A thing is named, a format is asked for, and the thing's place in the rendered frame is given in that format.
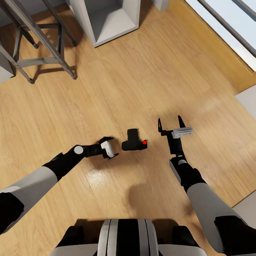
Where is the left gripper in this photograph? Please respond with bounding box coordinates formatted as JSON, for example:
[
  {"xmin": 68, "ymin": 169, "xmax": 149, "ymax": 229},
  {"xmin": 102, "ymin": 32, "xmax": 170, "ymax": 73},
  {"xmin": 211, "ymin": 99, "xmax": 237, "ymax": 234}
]
[{"xmin": 94, "ymin": 137, "xmax": 113, "ymax": 158}]

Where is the digital camera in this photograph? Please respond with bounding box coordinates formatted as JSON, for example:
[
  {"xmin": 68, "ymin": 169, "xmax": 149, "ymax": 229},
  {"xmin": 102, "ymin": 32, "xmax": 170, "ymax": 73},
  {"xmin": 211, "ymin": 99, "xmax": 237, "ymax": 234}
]
[{"xmin": 122, "ymin": 129, "xmax": 148, "ymax": 151}]

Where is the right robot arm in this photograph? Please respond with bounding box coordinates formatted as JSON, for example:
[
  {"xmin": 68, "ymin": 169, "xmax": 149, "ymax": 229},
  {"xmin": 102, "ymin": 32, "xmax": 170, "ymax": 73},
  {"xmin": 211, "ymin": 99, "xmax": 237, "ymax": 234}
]
[{"xmin": 158, "ymin": 116, "xmax": 256, "ymax": 256}]

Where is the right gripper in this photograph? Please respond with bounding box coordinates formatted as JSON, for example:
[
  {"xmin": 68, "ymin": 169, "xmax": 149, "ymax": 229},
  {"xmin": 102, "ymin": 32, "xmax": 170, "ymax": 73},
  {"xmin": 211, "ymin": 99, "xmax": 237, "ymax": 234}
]
[{"xmin": 158, "ymin": 116, "xmax": 186, "ymax": 147}]

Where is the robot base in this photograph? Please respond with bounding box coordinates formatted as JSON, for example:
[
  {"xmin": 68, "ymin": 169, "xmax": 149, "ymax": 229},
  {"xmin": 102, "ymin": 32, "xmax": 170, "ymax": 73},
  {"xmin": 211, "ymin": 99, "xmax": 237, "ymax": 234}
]
[{"xmin": 49, "ymin": 226, "xmax": 207, "ymax": 256}]

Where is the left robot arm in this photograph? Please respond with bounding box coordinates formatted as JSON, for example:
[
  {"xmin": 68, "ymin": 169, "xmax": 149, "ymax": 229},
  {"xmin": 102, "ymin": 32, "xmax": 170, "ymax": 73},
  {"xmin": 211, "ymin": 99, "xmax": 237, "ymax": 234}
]
[{"xmin": 0, "ymin": 137, "xmax": 115, "ymax": 235}]

